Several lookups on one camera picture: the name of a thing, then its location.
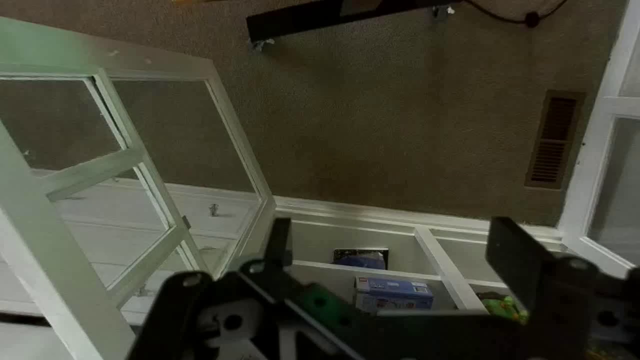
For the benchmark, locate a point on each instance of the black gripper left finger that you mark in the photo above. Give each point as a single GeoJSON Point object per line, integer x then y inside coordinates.
{"type": "Point", "coordinates": [168, 331]}

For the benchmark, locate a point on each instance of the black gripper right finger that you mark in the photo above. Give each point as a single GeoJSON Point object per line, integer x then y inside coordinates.
{"type": "Point", "coordinates": [557, 290]}

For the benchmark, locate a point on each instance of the white glass cabinet door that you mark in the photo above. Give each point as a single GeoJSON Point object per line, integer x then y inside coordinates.
{"type": "Point", "coordinates": [121, 165]}

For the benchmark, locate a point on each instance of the green toy on shelf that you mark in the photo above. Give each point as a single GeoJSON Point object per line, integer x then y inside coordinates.
{"type": "Point", "coordinates": [504, 306]}

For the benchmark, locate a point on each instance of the brown floor vent grille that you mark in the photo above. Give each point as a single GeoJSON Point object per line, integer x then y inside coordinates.
{"type": "Point", "coordinates": [554, 139]}

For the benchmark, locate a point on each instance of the blue box on shelf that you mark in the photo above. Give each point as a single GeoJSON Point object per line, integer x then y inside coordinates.
{"type": "Point", "coordinates": [376, 292]}

